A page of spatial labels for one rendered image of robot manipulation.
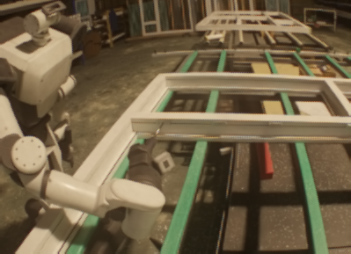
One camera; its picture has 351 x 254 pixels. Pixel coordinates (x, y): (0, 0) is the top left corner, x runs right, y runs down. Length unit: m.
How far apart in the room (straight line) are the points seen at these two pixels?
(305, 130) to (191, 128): 0.40
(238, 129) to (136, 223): 0.48
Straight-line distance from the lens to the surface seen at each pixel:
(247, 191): 1.06
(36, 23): 0.72
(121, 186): 0.50
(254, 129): 0.85
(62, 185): 0.50
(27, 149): 0.50
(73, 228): 0.65
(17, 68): 0.73
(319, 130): 0.89
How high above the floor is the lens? 1.34
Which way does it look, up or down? 29 degrees down
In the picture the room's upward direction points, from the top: 8 degrees counter-clockwise
